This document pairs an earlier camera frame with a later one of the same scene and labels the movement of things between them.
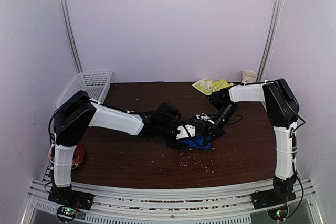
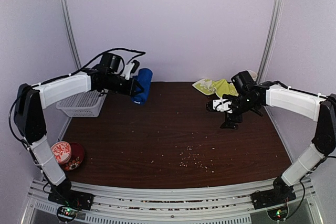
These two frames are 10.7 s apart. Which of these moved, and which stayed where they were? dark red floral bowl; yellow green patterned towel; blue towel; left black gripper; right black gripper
Moved: left black gripper; blue towel; right black gripper
Stayed: yellow green patterned towel; dark red floral bowl
